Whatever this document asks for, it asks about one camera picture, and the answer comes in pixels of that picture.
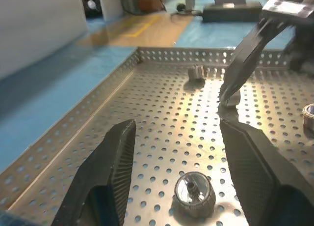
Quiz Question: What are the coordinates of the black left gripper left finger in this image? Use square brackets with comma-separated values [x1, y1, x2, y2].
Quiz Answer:
[52, 119, 137, 226]

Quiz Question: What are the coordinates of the white foam board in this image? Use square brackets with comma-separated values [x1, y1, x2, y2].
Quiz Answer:
[98, 0, 129, 20]

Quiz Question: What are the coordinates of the metal roller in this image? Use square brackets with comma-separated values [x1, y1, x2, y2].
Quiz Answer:
[219, 89, 241, 109]
[301, 103, 314, 126]
[187, 64, 206, 81]
[174, 171, 216, 218]

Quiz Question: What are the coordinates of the black power adapter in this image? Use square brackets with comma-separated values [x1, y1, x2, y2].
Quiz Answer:
[202, 2, 262, 23]

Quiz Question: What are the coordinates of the black looped cable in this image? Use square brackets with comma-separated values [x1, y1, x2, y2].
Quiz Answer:
[121, 0, 168, 15]

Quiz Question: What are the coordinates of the perforated steel tray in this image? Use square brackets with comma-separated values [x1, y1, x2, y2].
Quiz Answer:
[0, 46, 314, 226]

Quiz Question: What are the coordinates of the black object with white cap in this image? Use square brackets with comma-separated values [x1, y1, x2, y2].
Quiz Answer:
[79, 0, 102, 15]

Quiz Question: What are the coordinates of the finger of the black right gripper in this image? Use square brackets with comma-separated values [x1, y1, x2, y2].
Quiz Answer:
[220, 17, 295, 101]

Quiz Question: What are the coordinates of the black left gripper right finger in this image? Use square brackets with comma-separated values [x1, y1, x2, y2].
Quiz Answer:
[219, 119, 314, 226]

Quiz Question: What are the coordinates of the black adapter cable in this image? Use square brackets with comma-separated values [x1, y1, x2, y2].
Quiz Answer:
[170, 9, 205, 17]

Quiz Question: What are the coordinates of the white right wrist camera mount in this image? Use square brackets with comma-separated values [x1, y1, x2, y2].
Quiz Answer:
[261, 0, 314, 22]

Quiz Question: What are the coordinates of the brown wooden block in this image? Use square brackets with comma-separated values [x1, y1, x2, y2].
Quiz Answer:
[138, 0, 165, 12]

